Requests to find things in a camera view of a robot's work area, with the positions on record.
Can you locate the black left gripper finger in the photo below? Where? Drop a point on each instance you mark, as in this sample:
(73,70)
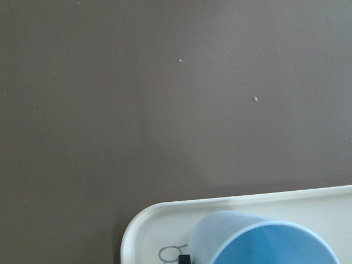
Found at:
(184,259)

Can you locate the blue cup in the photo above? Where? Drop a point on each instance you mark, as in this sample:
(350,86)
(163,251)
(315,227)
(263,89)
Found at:
(231,237)

